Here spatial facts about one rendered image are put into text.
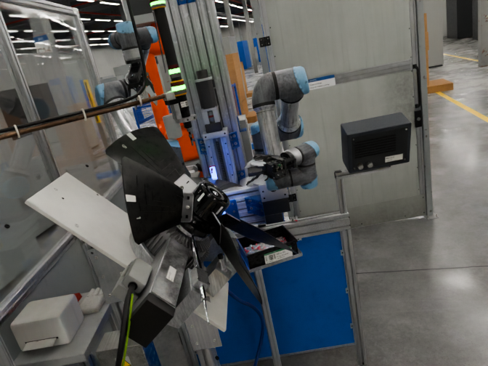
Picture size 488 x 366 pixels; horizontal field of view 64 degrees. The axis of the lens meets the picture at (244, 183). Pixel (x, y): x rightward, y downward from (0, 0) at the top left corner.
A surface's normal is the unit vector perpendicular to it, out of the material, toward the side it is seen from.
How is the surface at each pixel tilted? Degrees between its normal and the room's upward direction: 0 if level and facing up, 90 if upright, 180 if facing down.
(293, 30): 90
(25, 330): 90
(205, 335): 90
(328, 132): 90
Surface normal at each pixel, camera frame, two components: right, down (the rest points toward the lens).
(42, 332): 0.00, 0.33
